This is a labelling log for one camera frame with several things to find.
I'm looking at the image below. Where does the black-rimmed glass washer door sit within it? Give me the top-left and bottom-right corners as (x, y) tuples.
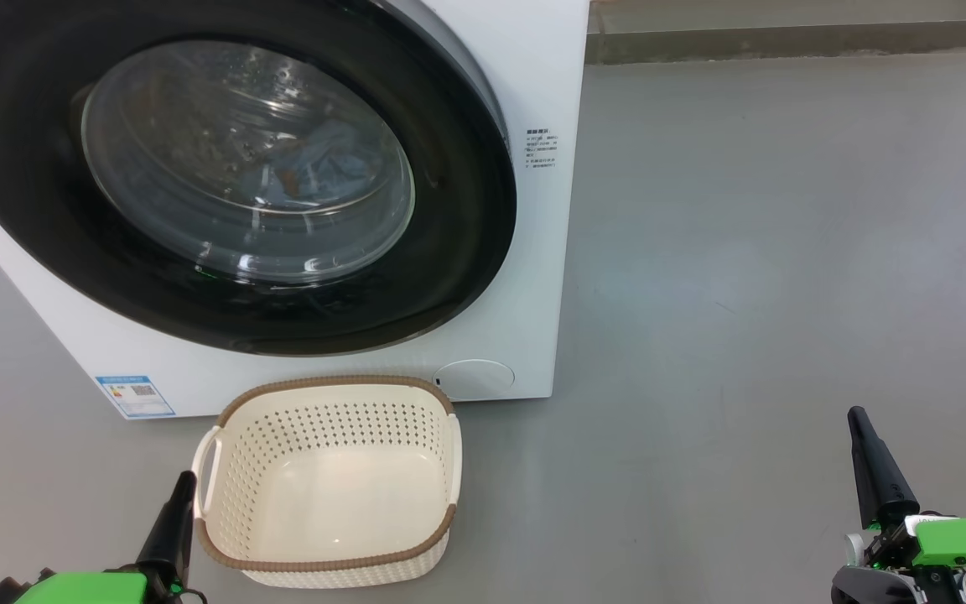
(0, 0), (518, 357)

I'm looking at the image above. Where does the white front-load washing machine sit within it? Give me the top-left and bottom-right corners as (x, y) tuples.
(0, 0), (591, 420)

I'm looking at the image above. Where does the black text warning sticker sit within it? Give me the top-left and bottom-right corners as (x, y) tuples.
(525, 128), (559, 169)

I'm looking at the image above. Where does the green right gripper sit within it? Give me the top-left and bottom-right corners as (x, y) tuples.
(831, 406), (966, 604)

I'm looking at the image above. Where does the blue garment with orange print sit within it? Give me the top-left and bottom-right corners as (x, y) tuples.
(265, 117), (383, 206)

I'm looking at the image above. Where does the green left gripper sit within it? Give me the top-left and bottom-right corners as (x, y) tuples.
(13, 471), (207, 604)

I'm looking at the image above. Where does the blue energy label sticker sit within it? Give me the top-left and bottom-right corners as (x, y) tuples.
(96, 375), (175, 419)

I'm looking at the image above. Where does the round white filter cover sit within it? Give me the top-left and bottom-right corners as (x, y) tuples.
(434, 359), (516, 400)

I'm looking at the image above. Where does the stainless steel washing machine drum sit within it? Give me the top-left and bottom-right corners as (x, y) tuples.
(85, 42), (413, 211)

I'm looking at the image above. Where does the cream laundry basket brown rim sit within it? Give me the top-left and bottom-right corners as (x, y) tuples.
(191, 375), (462, 588)

